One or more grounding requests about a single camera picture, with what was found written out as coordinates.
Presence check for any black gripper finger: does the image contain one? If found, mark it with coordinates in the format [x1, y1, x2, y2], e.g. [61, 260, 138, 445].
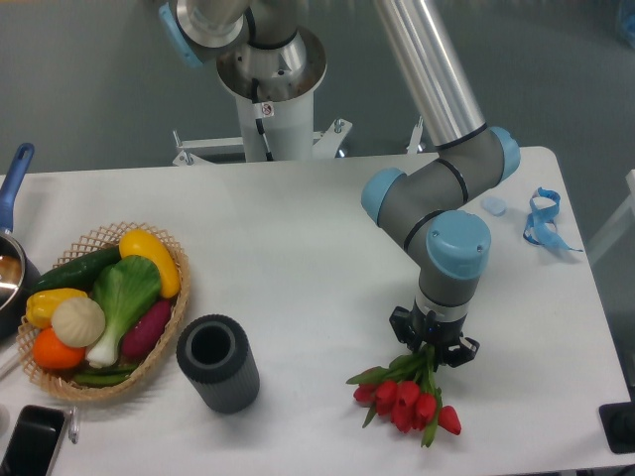
[389, 306, 422, 353]
[436, 335, 480, 368]

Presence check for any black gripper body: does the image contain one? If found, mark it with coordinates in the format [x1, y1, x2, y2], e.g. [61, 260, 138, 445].
[409, 305, 464, 350]

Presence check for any red tulip bouquet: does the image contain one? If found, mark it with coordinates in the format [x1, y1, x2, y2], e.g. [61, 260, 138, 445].
[346, 344, 462, 447]

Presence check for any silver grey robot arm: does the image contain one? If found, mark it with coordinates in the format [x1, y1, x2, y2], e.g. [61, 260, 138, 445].
[159, 1, 520, 367]

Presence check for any small light blue cap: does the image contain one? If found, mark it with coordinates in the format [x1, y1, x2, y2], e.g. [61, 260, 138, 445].
[480, 196, 507, 217]

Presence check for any tangled blue ribbon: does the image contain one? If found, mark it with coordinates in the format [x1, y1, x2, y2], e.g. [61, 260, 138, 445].
[522, 187, 582, 252]

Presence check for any black device at table edge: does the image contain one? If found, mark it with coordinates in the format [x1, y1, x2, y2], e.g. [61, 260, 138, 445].
[598, 402, 634, 454]

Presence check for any dark grey ribbed vase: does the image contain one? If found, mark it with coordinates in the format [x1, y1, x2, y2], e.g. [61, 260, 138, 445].
[176, 314, 260, 415]

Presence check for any purple sweet potato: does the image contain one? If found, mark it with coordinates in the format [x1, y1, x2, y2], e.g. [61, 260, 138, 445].
[121, 299, 172, 361]

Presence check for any yellow squash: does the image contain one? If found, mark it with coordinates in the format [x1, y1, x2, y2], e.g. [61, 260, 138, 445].
[118, 228, 181, 298]

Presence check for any green bok choy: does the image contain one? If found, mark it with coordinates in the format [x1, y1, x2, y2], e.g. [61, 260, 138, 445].
[86, 255, 161, 368]

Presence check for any green pea pod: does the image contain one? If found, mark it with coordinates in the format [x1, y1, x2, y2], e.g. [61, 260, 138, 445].
[72, 368, 135, 388]

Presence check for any cream steamed bun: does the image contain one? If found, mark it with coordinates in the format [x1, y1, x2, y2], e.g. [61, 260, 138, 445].
[51, 297, 105, 348]

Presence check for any green cucumber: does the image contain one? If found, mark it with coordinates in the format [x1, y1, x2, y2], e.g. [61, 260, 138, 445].
[31, 247, 121, 293]

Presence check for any orange fruit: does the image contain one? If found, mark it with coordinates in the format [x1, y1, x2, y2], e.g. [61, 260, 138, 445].
[33, 327, 85, 370]

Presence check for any woven wicker basket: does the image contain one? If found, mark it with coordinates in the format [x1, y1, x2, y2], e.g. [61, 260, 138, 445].
[16, 222, 191, 403]

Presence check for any yellow bell pepper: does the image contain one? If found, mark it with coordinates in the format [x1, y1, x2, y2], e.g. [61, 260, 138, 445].
[25, 288, 88, 329]

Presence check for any black smartphone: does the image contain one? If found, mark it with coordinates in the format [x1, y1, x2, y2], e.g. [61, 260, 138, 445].
[1, 405, 66, 476]

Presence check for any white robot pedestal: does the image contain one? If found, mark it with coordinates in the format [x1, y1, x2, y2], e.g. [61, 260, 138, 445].
[171, 81, 427, 168]

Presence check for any blue handled saucepan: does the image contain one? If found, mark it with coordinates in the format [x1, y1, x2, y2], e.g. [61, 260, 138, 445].
[1, 143, 40, 340]

